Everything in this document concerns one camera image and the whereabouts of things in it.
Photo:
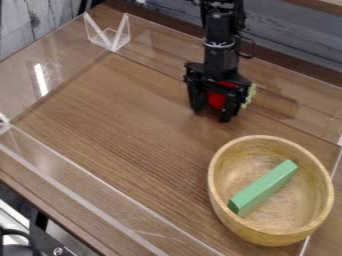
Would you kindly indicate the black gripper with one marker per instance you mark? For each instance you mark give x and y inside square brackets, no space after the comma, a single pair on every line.
[200,83]

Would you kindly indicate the black metal clamp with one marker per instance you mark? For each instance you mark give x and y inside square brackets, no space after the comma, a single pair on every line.
[53,240]

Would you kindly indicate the clear acrylic corner bracket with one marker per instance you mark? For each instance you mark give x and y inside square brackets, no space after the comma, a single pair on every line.
[112,39]

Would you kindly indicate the green rectangular block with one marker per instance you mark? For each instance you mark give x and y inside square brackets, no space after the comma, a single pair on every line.
[254,194]

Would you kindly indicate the clear acrylic table barrier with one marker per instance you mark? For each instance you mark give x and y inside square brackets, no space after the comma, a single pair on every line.
[105,149]

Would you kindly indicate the red plush strawberry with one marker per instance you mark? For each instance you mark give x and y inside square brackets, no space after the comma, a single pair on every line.
[228,93]

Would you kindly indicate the wooden bowl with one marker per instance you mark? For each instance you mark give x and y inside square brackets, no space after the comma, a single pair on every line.
[292,213]

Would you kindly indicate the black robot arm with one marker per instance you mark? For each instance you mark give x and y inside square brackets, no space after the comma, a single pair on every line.
[224,20]

